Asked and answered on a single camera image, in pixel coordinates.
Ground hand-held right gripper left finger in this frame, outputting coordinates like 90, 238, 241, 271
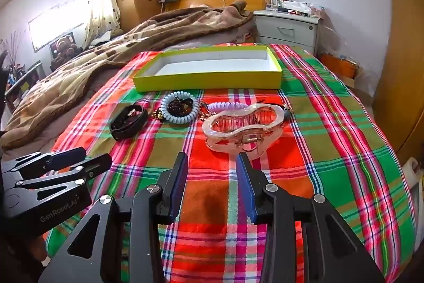
38, 152, 189, 283

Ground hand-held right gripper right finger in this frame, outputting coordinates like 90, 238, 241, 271
236, 152, 386, 283

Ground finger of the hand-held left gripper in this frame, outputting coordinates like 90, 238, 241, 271
15, 153, 113, 201
2, 147, 87, 176

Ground black hair band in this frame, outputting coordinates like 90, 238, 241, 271
110, 103, 153, 141

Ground pink hair claw clip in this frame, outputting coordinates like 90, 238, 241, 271
202, 105, 288, 161

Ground light blue spiral hair tie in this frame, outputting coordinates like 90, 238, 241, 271
161, 91, 199, 125

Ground gold hair clip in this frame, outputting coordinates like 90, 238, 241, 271
198, 101, 213, 120

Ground brown beaded bracelet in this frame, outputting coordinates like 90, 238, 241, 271
167, 95, 194, 116

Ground purple spiral hair tie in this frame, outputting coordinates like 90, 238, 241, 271
208, 102, 249, 114

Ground black hair tie teal ball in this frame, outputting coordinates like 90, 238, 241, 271
255, 99, 294, 121

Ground yellow-green cardboard box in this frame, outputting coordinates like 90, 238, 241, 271
132, 45, 283, 93

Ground cluttered grey shelf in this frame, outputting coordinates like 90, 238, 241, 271
5, 61, 45, 105

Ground plaid bed cloth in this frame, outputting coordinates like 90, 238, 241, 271
45, 42, 416, 283

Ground brown patterned blanket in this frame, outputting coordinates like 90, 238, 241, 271
0, 0, 257, 151

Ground brown teddy bear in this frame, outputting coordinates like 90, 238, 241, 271
50, 33, 80, 60

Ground window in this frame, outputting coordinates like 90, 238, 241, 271
28, 0, 88, 53

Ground orange box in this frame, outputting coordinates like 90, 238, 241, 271
320, 53, 358, 80

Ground paper towel roll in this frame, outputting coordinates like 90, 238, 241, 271
402, 157, 424, 214

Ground grey nightstand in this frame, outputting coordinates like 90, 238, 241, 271
253, 10, 322, 55

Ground white plastic bags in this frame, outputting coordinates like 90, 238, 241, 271
278, 0, 325, 18

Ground wooden door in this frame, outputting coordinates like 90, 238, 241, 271
374, 0, 424, 154

